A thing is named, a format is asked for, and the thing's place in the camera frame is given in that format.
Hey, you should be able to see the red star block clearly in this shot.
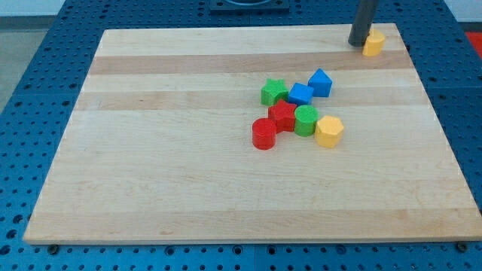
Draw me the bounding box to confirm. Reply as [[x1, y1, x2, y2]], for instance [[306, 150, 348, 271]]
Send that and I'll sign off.
[[267, 99, 297, 133]]

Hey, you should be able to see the blue triangular block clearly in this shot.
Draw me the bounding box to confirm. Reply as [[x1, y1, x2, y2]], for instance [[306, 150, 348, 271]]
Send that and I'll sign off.
[[308, 69, 333, 98]]

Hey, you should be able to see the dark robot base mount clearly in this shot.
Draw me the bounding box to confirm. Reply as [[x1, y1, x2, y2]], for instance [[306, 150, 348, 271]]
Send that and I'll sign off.
[[206, 0, 290, 13]]

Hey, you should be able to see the blue cube block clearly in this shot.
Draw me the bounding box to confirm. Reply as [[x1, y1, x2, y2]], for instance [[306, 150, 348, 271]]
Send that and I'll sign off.
[[288, 83, 314, 105]]

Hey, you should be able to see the yellow hexagon block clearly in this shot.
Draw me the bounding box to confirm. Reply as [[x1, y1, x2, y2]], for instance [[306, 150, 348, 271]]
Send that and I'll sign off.
[[315, 115, 344, 148]]

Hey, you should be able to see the green star block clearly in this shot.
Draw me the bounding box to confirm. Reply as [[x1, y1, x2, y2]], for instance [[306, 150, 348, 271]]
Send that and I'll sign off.
[[261, 78, 288, 106]]

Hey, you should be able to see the light wooden board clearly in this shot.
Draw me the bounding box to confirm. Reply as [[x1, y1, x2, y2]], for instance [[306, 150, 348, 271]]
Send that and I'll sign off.
[[23, 23, 481, 245]]

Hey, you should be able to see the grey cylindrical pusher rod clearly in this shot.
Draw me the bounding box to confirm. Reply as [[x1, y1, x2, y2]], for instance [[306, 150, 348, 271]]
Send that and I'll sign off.
[[348, 0, 379, 47]]

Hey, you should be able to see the green cylinder block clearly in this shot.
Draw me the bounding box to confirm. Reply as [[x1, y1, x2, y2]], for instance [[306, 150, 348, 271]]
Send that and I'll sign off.
[[294, 105, 319, 137]]

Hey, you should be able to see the red cylinder block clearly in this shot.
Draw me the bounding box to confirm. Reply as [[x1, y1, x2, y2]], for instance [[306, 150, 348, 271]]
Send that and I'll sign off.
[[252, 118, 277, 150]]

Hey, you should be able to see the yellow heart block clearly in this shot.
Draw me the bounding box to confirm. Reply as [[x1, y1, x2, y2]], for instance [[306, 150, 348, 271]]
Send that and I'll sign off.
[[362, 29, 386, 56]]

